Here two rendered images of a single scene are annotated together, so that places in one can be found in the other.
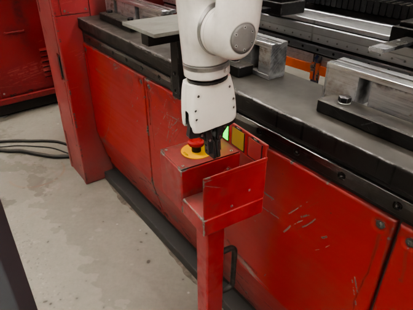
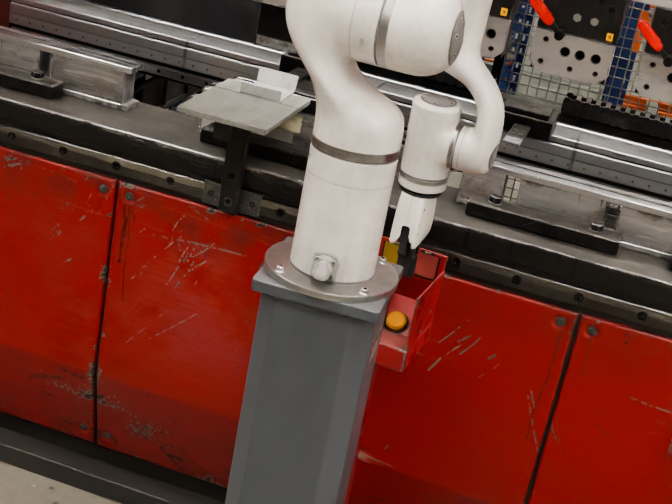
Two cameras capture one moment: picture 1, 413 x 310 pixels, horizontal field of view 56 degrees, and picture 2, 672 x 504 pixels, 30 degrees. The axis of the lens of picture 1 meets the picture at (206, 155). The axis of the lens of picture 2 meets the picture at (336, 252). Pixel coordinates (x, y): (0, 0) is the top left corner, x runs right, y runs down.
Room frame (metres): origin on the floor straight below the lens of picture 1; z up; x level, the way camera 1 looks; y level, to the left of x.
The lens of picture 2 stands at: (-0.80, 1.44, 1.70)
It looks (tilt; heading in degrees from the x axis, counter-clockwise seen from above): 23 degrees down; 319
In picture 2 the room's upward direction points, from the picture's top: 11 degrees clockwise
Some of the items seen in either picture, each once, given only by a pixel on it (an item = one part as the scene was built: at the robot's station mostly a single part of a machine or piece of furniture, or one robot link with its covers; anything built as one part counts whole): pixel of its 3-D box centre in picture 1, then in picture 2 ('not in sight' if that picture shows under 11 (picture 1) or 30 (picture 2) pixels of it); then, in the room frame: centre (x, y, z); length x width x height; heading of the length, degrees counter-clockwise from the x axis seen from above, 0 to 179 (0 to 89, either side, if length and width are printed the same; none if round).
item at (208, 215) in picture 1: (210, 170); (375, 297); (0.75, -0.01, 0.75); 0.20 x 0.16 x 0.18; 32
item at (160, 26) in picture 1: (179, 23); (246, 105); (1.13, 0.08, 1.00); 0.26 x 0.18 x 0.01; 126
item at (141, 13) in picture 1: (137, 13); (30, 59); (1.66, 0.28, 0.92); 0.50 x 0.06 x 0.10; 36
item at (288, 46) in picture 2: not in sight; (282, 26); (1.21, -0.04, 1.13); 0.10 x 0.02 x 0.10; 36
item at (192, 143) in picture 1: (196, 146); not in sight; (0.78, 0.02, 0.79); 0.04 x 0.04 x 0.04
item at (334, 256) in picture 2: not in sight; (342, 211); (0.42, 0.38, 1.09); 0.19 x 0.19 x 0.18
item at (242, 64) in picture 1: (212, 58); (272, 149); (1.15, -0.02, 0.89); 0.30 x 0.05 x 0.03; 36
